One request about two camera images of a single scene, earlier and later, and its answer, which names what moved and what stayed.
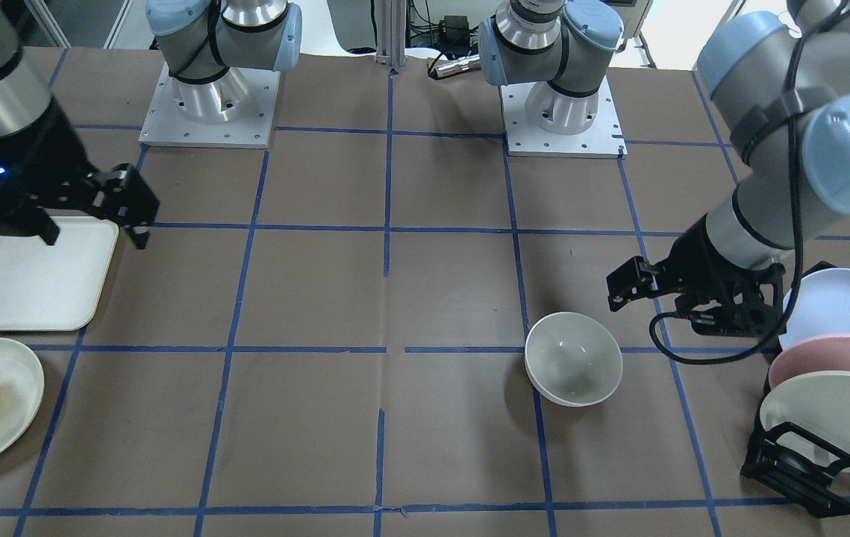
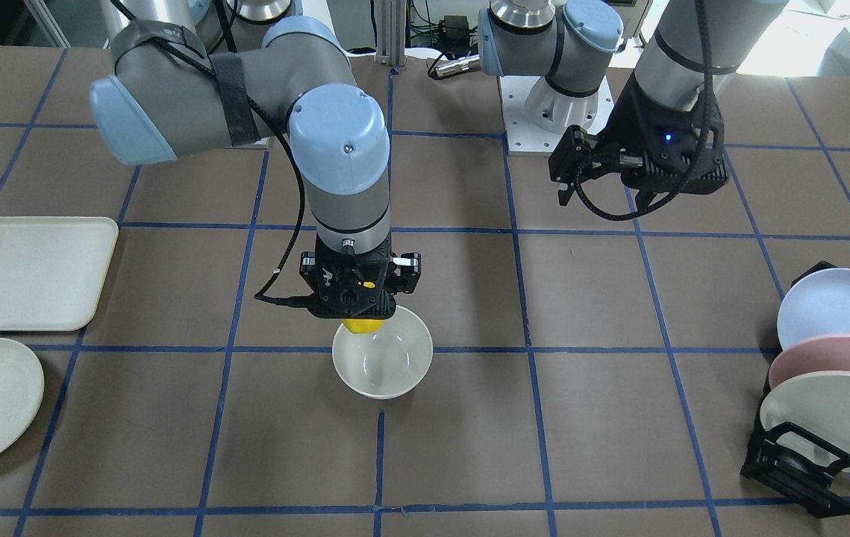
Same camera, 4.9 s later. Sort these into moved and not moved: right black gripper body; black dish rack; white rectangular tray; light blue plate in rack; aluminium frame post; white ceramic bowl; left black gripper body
Moved: left black gripper body; white ceramic bowl; right black gripper body
Not moved: white rectangular tray; light blue plate in rack; black dish rack; aluminium frame post
